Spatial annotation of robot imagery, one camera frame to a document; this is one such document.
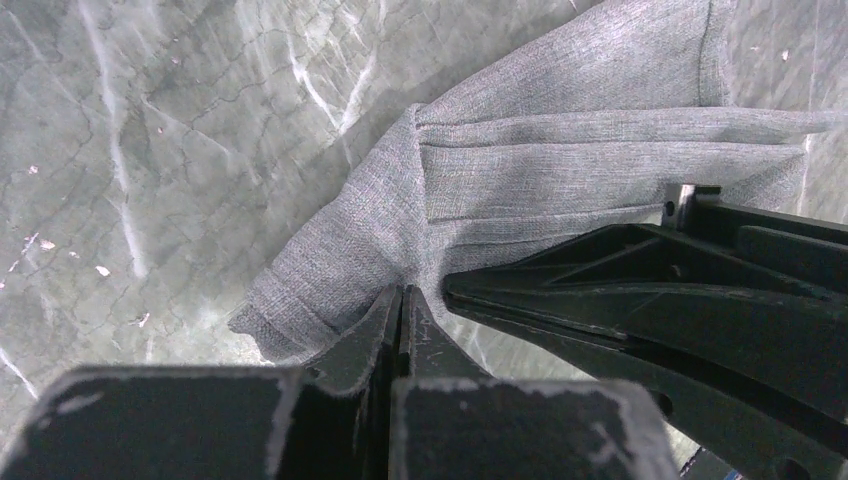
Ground grey cloth napkin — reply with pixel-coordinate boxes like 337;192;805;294
229;1;847;362

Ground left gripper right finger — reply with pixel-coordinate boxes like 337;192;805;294
390;286;679;479

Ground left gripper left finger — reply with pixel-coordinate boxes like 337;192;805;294
1;286;403;479

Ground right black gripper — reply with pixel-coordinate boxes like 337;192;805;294
442;184;847;479

